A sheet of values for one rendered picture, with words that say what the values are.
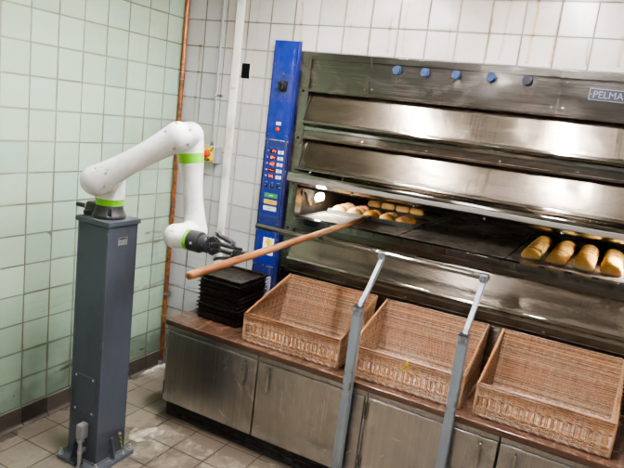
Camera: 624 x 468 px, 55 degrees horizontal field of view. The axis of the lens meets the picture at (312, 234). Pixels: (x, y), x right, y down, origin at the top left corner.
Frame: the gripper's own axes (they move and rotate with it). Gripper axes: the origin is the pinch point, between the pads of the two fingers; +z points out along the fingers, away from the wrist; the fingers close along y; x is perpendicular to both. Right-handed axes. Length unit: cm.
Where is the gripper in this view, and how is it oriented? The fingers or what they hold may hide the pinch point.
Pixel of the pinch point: (241, 253)
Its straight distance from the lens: 249.7
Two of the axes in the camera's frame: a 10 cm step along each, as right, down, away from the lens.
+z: 8.8, 2.0, -4.4
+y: -1.2, 9.7, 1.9
